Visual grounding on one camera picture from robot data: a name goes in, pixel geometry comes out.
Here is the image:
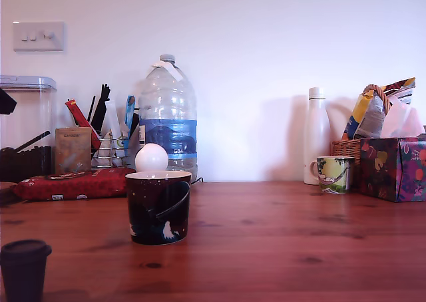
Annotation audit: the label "clear container with coffee beans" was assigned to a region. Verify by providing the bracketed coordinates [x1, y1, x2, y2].
[0, 75, 57, 184]

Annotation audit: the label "black kitchen utensils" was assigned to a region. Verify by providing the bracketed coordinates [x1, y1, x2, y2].
[87, 83, 111, 134]

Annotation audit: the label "green illustrated mug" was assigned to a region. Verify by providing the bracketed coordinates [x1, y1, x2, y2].
[309, 155, 355, 195]

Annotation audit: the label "white insulated bottle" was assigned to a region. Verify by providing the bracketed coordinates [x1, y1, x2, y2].
[303, 86, 331, 186]

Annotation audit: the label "blue packet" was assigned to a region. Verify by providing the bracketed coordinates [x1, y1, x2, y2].
[123, 94, 136, 140]

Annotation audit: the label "brown paper coffee pack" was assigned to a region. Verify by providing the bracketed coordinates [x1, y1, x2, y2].
[54, 126, 93, 176]

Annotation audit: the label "large clear water bottle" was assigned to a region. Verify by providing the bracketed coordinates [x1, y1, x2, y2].
[137, 53, 199, 182]

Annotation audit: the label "yellow and blue snack bag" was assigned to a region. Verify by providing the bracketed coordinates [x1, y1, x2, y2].
[341, 76, 417, 140]

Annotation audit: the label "red coffee bag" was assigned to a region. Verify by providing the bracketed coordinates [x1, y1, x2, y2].
[13, 168, 137, 202]

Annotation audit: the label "red narrow packet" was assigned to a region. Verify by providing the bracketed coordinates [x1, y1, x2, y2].
[65, 98, 101, 150]

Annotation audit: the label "metal wire rack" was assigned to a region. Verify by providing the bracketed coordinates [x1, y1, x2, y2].
[90, 131, 134, 169]

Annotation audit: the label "white light switch plate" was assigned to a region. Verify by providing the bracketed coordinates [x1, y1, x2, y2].
[13, 21, 65, 53]

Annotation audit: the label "white paper sachet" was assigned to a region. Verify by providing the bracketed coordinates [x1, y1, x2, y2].
[99, 100, 123, 140]

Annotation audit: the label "dark mug with white inside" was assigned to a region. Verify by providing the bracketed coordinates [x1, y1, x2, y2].
[124, 170, 193, 246]

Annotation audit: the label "small white round camera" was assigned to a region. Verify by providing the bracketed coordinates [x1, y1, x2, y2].
[134, 142, 169, 174]

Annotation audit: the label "dark coffee capsule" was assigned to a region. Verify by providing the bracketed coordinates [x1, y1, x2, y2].
[0, 239, 53, 302]

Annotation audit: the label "white tissue paper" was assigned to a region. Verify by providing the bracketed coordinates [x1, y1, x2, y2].
[379, 94, 426, 139]

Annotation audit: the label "black scoop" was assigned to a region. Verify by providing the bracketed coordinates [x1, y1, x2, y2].
[14, 130, 51, 154]

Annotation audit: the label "wicker basket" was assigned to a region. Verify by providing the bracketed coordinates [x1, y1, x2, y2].
[330, 83, 394, 167]

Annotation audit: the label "floral tissue box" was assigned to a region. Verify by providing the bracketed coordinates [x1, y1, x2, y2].
[359, 136, 426, 204]

